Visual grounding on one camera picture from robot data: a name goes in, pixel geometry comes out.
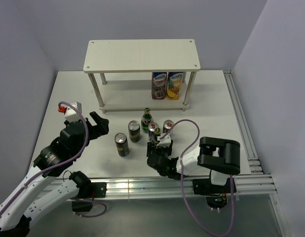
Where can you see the purple grape juice carton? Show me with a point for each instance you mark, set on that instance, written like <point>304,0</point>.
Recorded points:
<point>159,80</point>

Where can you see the black can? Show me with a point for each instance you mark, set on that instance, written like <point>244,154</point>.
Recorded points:
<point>121,144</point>
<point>134,131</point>

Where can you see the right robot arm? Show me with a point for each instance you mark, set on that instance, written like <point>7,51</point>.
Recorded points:
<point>220,156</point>

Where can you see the black can front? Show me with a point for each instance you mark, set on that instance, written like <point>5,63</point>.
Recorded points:
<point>121,144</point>

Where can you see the aluminium right side rail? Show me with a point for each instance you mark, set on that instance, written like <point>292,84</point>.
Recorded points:
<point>241,111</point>

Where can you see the white two-tier shelf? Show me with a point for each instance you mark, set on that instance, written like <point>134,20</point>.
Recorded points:
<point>121,71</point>

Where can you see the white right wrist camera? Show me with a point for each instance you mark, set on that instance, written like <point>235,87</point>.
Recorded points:
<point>164,140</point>

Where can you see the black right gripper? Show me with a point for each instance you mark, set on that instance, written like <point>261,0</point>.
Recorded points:
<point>149,147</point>

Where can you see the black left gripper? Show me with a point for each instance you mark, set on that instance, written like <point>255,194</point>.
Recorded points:
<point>102,125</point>

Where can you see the blue silver can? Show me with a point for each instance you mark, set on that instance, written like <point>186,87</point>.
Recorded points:
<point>151,129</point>
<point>167,125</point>

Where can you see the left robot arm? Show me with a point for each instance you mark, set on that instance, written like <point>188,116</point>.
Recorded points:
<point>23,207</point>

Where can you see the blue silver can left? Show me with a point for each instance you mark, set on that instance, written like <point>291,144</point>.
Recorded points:
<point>151,129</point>

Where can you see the aluminium front rail frame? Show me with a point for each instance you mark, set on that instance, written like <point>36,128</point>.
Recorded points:
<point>161,187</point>

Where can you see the yellow pineapple juice carton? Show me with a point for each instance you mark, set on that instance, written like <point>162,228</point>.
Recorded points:
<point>174,85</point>

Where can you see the black can rear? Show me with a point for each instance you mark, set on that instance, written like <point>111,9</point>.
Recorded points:
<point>134,131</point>

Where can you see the green glass bottle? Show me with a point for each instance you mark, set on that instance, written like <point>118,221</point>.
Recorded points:
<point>146,120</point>
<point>156,134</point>

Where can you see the blue silver can right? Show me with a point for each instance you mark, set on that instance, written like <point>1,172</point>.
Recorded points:
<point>167,125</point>

